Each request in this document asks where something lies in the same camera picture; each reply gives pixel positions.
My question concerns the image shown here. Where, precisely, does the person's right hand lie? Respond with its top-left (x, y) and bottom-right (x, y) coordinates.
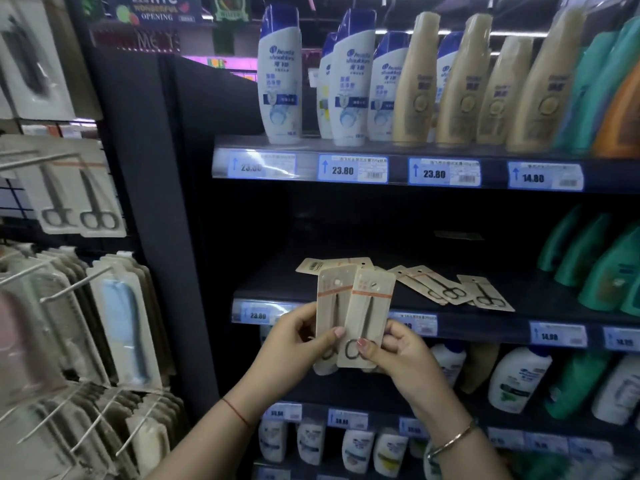
top-left (357, 320), bottom-right (472, 446)

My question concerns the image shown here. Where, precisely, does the person's left hand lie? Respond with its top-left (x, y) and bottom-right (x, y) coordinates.
top-left (239, 302), bottom-right (347, 416)

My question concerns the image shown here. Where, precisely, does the beige carded scissors pack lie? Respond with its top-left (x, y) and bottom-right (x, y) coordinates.
top-left (295, 257), bottom-right (374, 275)
top-left (456, 275), bottom-right (516, 313)
top-left (315, 265), bottom-right (359, 376)
top-left (406, 265), bottom-right (477, 305)
top-left (336, 268), bottom-right (397, 370)
top-left (387, 265), bottom-right (449, 306)

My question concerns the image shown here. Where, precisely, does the person's right forearm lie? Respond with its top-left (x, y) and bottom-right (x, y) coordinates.
top-left (425, 417), bottom-right (512, 480)

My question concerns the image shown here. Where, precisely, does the person's left forearm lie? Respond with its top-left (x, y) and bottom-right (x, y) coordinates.
top-left (145, 395), bottom-right (273, 480)

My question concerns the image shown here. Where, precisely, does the blue white price tag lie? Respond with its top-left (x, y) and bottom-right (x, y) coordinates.
top-left (507, 161), bottom-right (585, 191)
top-left (389, 312), bottom-right (439, 338)
top-left (318, 154), bottom-right (389, 184)
top-left (529, 321), bottom-right (589, 349)
top-left (239, 302), bottom-right (293, 326)
top-left (227, 151), bottom-right (298, 180)
top-left (602, 326), bottom-right (640, 351)
top-left (408, 157), bottom-right (482, 187)

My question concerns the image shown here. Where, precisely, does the row of shelf price labels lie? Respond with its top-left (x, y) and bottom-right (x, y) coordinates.
top-left (261, 402), bottom-right (615, 458)

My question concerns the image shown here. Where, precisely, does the row of small white bottles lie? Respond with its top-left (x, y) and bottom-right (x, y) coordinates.
top-left (257, 417), bottom-right (445, 480)

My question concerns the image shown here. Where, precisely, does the beige shampoo bottle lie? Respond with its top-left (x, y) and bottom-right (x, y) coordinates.
top-left (435, 13), bottom-right (494, 147)
top-left (459, 343), bottom-right (501, 395)
top-left (505, 6), bottom-right (587, 153)
top-left (392, 12), bottom-right (442, 147)
top-left (476, 36), bottom-right (534, 145)

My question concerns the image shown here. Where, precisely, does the gold bangle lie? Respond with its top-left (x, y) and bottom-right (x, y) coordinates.
top-left (426, 420), bottom-right (479, 460)

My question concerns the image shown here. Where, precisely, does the large white shampoo bottle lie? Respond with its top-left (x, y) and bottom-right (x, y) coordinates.
top-left (488, 347), bottom-right (554, 414)

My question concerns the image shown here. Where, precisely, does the stack of beige carded packets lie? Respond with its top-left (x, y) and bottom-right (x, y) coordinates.
top-left (30, 247), bottom-right (177, 390)

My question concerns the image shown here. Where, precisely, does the black shelving unit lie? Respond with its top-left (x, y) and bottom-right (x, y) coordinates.
top-left (65, 0), bottom-right (640, 480)

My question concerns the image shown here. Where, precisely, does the carded blue tool pack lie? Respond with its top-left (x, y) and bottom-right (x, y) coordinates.
top-left (86, 255), bottom-right (164, 392)

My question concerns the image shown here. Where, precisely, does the green shampoo bottle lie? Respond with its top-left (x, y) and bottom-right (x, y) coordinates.
top-left (578, 225), bottom-right (640, 312)
top-left (544, 351), bottom-right (614, 420)
top-left (570, 17), bottom-right (640, 155)
top-left (554, 30), bottom-right (621, 151)
top-left (620, 275), bottom-right (640, 317)
top-left (537, 205), bottom-right (584, 273)
top-left (554, 212), bottom-right (614, 288)

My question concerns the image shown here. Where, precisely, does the pile of hanging beige packets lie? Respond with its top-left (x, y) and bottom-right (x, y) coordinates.
top-left (0, 385), bottom-right (190, 480)

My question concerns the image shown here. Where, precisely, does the row of metal rack pegs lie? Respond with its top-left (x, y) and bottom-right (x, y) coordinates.
top-left (0, 382), bottom-right (166, 460)

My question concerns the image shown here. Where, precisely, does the white blue-capped shampoo bottle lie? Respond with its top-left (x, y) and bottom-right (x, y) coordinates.
top-left (434, 31), bottom-right (465, 105)
top-left (257, 4), bottom-right (304, 145)
top-left (367, 31), bottom-right (412, 142)
top-left (329, 8), bottom-right (377, 147)

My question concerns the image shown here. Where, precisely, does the metal display hook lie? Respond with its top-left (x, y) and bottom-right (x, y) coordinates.
top-left (39, 266), bottom-right (114, 304)
top-left (0, 260), bottom-right (52, 287)
top-left (0, 152), bottom-right (82, 171)

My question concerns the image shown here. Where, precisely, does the hanging carded scissors pack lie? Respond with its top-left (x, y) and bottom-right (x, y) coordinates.
top-left (50, 154), bottom-right (127, 239)
top-left (0, 137), bottom-right (83, 235)

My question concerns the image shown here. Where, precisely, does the carded pink tool pack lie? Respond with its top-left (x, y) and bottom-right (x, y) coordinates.
top-left (0, 287), bottom-right (68, 413)

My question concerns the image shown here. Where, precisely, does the orange shampoo bottle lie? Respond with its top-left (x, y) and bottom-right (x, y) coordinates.
top-left (594, 62), bottom-right (640, 159)

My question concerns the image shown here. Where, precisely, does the green hanging sign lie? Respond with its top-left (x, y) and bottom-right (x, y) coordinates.
top-left (214, 0), bottom-right (252, 23)

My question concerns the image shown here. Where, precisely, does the red lit sign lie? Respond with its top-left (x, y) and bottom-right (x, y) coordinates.
top-left (90, 25), bottom-right (182, 51)

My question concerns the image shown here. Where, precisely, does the dark hanging banner sign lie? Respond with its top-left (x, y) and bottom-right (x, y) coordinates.
top-left (106, 0), bottom-right (204, 24)

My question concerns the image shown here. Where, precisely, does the white carded black tool pack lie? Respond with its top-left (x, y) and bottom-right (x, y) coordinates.
top-left (0, 0), bottom-right (77, 121)

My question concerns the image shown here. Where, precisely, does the red string bracelet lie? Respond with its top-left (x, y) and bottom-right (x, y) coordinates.
top-left (221, 397), bottom-right (257, 429)

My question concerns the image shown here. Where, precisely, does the wire grid rack panel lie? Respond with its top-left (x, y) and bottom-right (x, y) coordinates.
top-left (0, 176), bottom-right (38, 225)

